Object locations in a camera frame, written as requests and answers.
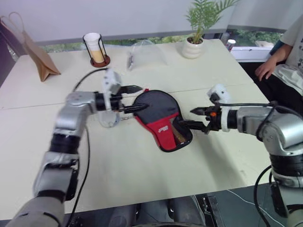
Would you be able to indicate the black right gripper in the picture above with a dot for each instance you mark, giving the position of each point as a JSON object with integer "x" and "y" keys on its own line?
{"x": 214, "y": 120}

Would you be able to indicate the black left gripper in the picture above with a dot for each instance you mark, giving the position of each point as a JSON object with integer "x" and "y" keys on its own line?
{"x": 117, "y": 101}

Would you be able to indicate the black and red paddle case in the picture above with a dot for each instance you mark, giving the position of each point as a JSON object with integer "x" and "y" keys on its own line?
{"x": 156, "y": 104}

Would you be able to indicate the wooden table tennis paddle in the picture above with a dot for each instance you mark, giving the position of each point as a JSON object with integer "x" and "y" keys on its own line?
{"x": 180, "y": 136}

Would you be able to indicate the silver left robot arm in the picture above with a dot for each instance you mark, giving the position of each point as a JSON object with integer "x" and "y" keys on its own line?
{"x": 73, "y": 106}

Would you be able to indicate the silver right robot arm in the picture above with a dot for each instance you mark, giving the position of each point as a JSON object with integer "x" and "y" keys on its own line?
{"x": 251, "y": 118}

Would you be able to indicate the person's bare hand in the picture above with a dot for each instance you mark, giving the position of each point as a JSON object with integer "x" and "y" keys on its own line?
{"x": 266, "y": 68}

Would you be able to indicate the clear plastic container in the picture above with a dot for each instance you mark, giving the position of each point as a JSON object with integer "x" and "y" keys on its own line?
{"x": 106, "y": 120}

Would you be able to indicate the clear plastic bag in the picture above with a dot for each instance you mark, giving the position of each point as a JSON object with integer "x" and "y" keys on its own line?
{"x": 146, "y": 53}

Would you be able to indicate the stack of white paper cups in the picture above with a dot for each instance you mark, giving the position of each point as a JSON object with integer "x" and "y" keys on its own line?
{"x": 95, "y": 48}

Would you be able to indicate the white ribbed plant pot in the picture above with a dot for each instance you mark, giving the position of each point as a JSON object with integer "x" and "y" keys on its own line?
{"x": 192, "y": 49}

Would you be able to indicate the white can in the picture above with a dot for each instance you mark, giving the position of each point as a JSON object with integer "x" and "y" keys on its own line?
{"x": 230, "y": 44}

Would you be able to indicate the dark grey rounded shape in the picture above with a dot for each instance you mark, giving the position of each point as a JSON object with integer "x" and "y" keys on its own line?
{"x": 187, "y": 210}
{"x": 124, "y": 216}

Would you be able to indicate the brown paper bag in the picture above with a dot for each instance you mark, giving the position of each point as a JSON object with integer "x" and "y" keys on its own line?
{"x": 40, "y": 59}

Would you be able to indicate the green palm plant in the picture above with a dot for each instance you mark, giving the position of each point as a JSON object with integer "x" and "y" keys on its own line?
{"x": 204, "y": 14}

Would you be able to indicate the seated person in white shirt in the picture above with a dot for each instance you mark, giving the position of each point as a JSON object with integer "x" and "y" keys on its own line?
{"x": 293, "y": 40}

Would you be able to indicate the dark chair back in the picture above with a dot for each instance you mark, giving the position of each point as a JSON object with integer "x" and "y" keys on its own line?
{"x": 7, "y": 54}

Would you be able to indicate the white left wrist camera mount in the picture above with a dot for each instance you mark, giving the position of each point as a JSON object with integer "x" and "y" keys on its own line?
{"x": 111, "y": 79}

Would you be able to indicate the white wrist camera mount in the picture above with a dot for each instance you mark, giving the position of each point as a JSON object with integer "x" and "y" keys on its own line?
{"x": 221, "y": 92}
{"x": 111, "y": 79}

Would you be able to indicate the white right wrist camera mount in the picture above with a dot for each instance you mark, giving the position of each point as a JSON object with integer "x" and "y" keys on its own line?
{"x": 221, "y": 92}

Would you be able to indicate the black metal frame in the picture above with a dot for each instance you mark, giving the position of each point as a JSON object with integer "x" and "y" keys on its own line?
{"x": 213, "y": 210}

